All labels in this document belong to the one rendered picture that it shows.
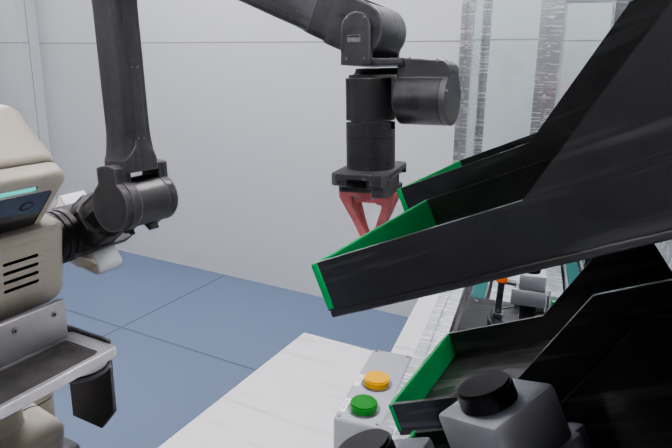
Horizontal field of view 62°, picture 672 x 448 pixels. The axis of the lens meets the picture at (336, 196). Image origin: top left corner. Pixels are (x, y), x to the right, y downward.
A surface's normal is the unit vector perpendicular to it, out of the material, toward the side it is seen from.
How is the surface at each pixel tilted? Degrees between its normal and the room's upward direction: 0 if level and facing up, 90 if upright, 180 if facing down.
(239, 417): 0
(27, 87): 90
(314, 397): 0
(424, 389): 65
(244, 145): 90
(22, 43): 90
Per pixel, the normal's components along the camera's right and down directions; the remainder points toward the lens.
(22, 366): 0.01, -0.97
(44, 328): 0.88, 0.12
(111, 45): -0.44, 0.17
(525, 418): 0.47, -0.17
